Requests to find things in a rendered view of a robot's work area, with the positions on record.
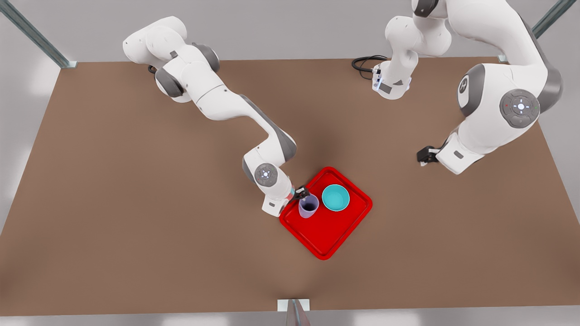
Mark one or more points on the purple cup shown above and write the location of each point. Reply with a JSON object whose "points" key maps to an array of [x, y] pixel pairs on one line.
{"points": [[308, 206]]}

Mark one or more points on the teal bowl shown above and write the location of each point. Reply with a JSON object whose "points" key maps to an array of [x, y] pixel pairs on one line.
{"points": [[335, 198]]}

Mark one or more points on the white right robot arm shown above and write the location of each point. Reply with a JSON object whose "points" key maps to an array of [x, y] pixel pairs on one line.
{"points": [[213, 97]]}

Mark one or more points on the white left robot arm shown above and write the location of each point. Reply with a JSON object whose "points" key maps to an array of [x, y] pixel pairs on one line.
{"points": [[498, 90]]}

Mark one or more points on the red tray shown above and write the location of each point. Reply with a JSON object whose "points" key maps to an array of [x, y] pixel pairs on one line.
{"points": [[326, 226]]}

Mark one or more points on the silver frame post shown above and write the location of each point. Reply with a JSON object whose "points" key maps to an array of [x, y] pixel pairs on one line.
{"points": [[543, 22], [36, 36], [294, 311]]}

